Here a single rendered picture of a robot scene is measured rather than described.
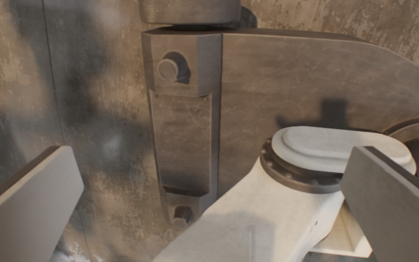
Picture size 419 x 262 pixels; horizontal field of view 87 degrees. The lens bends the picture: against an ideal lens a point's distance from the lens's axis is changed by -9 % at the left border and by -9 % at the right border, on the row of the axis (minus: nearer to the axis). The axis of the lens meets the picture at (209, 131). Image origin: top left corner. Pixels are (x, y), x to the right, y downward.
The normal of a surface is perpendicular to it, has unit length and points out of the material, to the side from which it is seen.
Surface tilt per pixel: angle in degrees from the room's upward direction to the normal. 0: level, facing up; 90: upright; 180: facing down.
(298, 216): 90
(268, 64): 0
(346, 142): 90
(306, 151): 47
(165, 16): 12
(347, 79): 0
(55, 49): 0
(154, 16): 25
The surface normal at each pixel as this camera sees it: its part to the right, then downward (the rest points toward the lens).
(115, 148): -0.18, 0.47
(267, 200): 0.00, -0.88
